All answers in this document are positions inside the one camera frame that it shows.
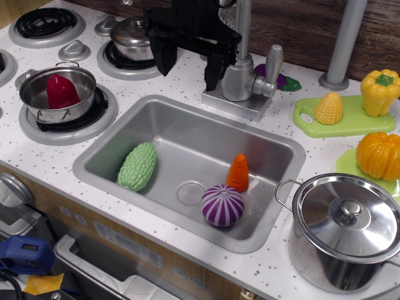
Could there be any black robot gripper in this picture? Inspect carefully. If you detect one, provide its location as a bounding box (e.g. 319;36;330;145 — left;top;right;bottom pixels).
143;1;241;91

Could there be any silver toy faucet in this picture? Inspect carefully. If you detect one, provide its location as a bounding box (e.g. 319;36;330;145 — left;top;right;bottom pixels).
201;1;283;122

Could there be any small lidded steel pot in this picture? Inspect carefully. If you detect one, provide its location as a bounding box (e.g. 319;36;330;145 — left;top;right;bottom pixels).
110;16;154;61

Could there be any back right stove burner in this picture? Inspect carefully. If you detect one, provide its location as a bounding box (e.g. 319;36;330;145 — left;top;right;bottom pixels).
97;41;161;81

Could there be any stove burner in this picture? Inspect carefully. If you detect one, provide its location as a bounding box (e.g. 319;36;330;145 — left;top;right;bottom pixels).
97;41;161;81
19;84;118;146
0;49;17;87
9;7;85;49

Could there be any grey rear stove knob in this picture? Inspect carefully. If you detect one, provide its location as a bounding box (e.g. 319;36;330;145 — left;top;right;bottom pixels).
94;16;118;37

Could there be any grey stove knob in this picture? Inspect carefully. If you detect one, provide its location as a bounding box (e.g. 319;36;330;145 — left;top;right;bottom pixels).
15;69;37;90
58;40;91;62
94;16;118;37

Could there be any purple eggplant toy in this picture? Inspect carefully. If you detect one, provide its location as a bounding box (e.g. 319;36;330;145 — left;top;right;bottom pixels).
254;64;302;92

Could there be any front right stove burner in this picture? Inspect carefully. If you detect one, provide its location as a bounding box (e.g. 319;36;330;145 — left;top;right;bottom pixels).
19;84;118;146

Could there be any green bitter melon toy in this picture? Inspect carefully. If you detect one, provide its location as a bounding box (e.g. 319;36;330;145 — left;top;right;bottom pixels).
117;142;157;192

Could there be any silver sink basin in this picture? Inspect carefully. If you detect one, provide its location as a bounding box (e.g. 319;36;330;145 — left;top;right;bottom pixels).
72;95;306;253

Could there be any orange carrot toy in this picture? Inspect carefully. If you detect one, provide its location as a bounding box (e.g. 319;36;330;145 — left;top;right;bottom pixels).
226;153;249;192

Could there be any red pepper toy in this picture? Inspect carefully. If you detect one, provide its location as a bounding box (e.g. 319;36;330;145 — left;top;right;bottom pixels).
46;74;81;109

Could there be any yellow corn toy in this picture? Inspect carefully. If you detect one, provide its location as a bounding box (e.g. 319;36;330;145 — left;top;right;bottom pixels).
314;92;343;125

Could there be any back left stove burner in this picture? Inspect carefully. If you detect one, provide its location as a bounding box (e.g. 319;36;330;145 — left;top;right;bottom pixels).
9;7;85;49

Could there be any purple striped onion toy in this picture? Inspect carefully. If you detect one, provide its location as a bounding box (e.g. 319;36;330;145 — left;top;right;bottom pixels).
201;184;244;228

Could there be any grey left stove knob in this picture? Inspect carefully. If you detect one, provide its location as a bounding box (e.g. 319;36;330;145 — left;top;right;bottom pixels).
15;69;37;90

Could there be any green cutting board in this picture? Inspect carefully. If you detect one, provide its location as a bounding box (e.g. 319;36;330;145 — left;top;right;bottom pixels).
292;96;396;138

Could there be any far left stove burner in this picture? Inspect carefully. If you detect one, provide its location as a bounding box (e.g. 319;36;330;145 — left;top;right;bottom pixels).
0;49;17;87

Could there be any light green plate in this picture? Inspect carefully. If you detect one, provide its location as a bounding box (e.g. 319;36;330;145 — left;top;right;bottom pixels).
336;149;400;202

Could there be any yellow bell pepper toy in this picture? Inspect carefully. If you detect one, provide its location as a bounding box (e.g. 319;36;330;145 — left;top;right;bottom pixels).
361;69;399;117

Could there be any orange pumpkin toy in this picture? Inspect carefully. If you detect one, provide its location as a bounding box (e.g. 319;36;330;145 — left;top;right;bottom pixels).
356;132;399;181

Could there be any large steel pot with lid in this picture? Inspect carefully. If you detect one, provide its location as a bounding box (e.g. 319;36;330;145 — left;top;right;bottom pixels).
287;173;399;294

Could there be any blue clamp tool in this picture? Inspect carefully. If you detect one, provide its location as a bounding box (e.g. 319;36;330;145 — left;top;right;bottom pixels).
1;235;55;275

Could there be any steel pan with handles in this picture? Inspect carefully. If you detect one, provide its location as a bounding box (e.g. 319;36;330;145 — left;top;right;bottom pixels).
19;63;96;124

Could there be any grey vertical post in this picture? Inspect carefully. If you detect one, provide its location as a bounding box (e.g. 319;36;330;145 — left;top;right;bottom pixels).
319;0;368;91

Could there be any oven door handle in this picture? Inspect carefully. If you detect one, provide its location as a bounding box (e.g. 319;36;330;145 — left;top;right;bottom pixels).
53;234;132;300

